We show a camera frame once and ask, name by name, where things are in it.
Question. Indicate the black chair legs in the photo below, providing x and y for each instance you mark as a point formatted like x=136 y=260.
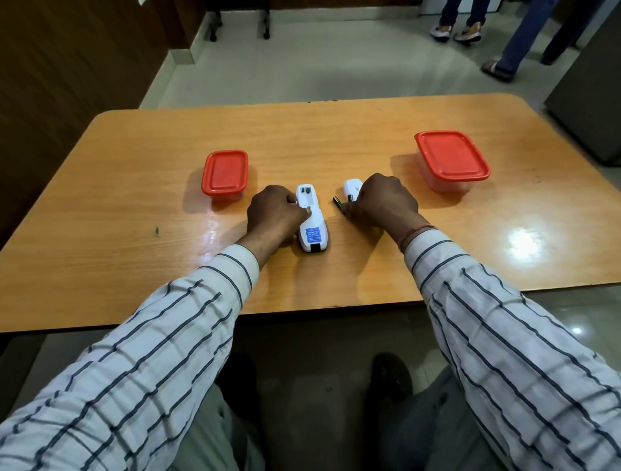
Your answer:
x=264 y=19

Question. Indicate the person's left forearm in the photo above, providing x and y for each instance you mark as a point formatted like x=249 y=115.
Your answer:
x=145 y=364

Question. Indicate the person's right hand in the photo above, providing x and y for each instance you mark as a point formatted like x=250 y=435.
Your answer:
x=383 y=201

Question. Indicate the dark grey cabinet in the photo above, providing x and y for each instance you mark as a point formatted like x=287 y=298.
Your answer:
x=592 y=97

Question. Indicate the person's grey trousers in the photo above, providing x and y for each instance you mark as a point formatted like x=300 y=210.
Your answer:
x=427 y=427

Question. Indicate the person's left thumb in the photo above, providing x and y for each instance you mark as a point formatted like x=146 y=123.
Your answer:
x=301 y=211

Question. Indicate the dark green battery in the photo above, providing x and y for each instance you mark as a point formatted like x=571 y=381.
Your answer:
x=337 y=200

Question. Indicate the person's right forearm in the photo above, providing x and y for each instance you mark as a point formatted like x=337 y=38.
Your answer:
x=509 y=349

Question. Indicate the white battery cover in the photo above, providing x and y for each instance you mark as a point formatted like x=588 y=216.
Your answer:
x=351 y=187

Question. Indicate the small red-lidded container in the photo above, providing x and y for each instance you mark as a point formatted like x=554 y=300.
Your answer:
x=225 y=172

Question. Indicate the person's left hand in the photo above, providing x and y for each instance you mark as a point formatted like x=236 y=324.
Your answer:
x=271 y=213

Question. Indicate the white handheld thermometer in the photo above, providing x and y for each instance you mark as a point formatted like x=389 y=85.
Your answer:
x=313 y=233

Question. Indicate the black shoe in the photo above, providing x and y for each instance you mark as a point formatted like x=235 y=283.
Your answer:
x=390 y=381

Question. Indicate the person's right fingers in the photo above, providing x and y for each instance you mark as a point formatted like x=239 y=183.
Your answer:
x=351 y=206

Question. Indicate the large red-lidded container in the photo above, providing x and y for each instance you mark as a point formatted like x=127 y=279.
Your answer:
x=451 y=155

